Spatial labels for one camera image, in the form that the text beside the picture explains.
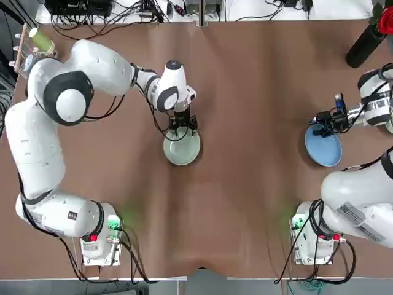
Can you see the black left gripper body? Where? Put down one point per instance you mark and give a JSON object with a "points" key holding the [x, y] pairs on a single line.
{"points": [[181, 119]]}

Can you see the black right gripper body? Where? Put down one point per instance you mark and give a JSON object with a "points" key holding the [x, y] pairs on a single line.
{"points": [[339, 120]]}

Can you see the blue plate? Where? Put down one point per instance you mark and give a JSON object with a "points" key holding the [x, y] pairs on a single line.
{"points": [[324, 150]]}

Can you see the green plate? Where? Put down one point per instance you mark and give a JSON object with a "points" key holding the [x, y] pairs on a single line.
{"points": [[181, 150]]}

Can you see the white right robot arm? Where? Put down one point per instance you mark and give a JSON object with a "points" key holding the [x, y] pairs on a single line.
{"points": [[353, 196]]}

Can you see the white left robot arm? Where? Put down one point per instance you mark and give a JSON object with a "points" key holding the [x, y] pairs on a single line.
{"points": [[37, 147]]}

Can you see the dark vase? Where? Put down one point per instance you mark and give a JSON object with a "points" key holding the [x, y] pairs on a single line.
{"points": [[363, 49]]}

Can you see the red artificial rose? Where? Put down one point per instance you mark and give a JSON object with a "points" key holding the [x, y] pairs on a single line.
{"points": [[387, 20]]}

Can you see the black power adapter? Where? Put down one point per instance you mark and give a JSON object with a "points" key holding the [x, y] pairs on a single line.
{"points": [[290, 2], [307, 4]]}

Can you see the grey ribbed electronics box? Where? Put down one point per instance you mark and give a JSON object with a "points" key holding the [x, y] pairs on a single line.
{"points": [[213, 5]]}

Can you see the white desk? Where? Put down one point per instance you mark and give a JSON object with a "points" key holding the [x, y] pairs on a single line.
{"points": [[245, 13]]}

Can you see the black equipment box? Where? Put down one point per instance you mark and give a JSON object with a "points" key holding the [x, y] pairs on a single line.
{"points": [[78, 6]]}

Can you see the green cup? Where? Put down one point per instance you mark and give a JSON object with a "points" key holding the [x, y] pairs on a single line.
{"points": [[41, 40]]}

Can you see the clear blue cup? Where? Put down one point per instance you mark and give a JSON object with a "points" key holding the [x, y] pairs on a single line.
{"points": [[29, 61]]}

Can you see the cup drying rack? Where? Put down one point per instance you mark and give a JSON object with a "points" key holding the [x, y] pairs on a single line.
{"points": [[21, 46]]}

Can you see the aluminium frame post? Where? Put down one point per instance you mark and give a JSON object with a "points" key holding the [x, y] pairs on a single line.
{"points": [[202, 13]]}

